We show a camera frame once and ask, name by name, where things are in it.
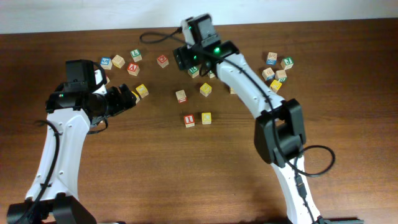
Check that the blue G letter block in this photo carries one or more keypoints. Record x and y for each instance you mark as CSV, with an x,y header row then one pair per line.
x,y
106,63

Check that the green L letter block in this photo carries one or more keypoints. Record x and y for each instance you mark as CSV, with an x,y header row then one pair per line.
x,y
136,55

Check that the red C letter block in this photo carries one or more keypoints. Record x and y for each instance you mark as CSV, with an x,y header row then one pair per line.
x,y
162,60

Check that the green R side block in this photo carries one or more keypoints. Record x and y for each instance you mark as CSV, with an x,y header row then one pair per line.
x,y
280,76

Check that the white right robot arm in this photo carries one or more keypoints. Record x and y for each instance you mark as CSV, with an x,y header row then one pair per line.
x,y
279,136

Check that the green R letter block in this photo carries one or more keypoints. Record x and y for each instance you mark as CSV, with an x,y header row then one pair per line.
x,y
193,72

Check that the red A block left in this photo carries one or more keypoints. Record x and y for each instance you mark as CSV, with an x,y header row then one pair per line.
x,y
133,69

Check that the yellow block near R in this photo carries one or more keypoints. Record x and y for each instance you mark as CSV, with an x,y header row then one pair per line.
x,y
205,89

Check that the red 6 number block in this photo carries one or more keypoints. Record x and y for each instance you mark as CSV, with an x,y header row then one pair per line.
x,y
107,80

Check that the yellow block left lower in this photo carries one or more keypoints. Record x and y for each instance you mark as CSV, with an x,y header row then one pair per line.
x,y
136,96

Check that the blue X wooden block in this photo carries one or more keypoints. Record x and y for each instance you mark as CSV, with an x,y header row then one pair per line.
x,y
271,58

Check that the plain wooden block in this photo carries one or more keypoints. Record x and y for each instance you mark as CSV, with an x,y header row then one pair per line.
x,y
118,61

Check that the blue side wooden block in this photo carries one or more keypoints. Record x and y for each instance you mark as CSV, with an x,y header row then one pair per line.
x,y
268,74

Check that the red side wooden block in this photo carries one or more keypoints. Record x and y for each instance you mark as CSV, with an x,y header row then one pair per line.
x,y
181,96

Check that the green J letter block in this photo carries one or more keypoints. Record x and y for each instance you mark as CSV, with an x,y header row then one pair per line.
x,y
287,63

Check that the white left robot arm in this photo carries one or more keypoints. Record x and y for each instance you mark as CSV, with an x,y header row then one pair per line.
x,y
74,111

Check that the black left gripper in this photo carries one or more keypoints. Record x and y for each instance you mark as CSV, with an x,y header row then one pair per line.
x,y
120,105

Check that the yellow block left middle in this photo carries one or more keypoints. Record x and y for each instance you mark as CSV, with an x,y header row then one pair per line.
x,y
142,90

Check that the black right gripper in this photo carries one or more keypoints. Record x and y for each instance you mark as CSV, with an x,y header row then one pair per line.
x,y
182,56

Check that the red I letter block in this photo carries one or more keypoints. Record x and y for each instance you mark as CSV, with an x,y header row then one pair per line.
x,y
189,120

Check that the green Z letter block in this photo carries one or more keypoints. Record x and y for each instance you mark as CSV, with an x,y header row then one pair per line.
x,y
211,74

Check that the yellow block cluster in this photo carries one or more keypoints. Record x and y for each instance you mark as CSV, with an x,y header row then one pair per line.
x,y
275,86
206,118

